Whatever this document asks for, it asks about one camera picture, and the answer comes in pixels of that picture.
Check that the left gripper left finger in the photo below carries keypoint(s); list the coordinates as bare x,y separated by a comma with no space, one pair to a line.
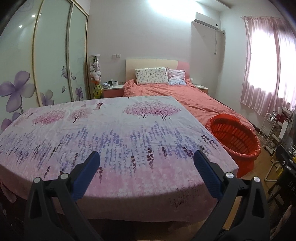
52,212

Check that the plush toy tube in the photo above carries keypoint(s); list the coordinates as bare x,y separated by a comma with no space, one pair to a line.
95,77

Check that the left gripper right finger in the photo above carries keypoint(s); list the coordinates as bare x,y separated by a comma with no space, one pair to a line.
241,212

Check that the floral white pillow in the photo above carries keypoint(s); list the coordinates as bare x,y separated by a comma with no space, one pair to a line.
156,75

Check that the white air conditioner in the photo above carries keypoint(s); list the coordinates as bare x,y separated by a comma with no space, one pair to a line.
209,22

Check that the salmon pink duvet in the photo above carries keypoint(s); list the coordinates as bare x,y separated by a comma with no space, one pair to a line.
199,104

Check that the red plastic trash basket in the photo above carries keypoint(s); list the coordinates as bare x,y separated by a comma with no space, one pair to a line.
241,143

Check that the wall socket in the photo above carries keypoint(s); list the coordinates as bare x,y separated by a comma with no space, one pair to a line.
116,55

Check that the far side nightstand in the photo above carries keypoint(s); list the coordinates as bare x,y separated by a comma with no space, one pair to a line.
202,88

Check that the pink white nightstand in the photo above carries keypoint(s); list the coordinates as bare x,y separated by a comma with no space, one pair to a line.
113,91

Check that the sliding wardrobe with flowers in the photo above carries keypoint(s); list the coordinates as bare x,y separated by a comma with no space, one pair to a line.
43,55

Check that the beige pink headboard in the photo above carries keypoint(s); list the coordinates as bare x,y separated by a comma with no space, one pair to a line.
139,63

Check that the floral purple bedsheet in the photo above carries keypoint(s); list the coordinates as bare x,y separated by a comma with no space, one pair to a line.
146,146

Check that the pink curtain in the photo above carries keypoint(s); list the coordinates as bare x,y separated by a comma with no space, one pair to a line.
269,77

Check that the white wire rack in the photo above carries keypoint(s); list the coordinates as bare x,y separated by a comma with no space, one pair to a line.
275,128

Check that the pink striped pillow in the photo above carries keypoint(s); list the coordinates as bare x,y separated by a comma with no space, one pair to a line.
176,77

